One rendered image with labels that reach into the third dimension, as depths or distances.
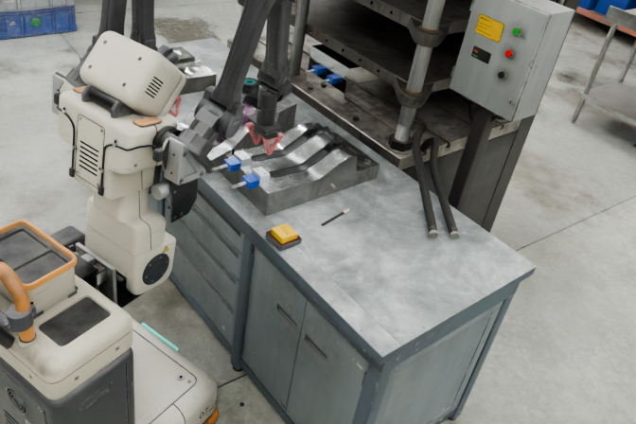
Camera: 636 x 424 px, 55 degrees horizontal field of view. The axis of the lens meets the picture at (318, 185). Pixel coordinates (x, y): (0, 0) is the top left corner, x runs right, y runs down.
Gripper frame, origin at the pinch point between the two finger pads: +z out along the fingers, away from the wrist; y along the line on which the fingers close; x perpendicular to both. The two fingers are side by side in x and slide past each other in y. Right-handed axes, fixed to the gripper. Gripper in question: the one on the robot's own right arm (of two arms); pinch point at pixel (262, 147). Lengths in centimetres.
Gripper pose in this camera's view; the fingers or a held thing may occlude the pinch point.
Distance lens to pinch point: 192.8
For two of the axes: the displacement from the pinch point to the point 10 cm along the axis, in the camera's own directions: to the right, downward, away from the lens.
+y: -6.2, -5.1, 6.0
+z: -1.3, 8.2, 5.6
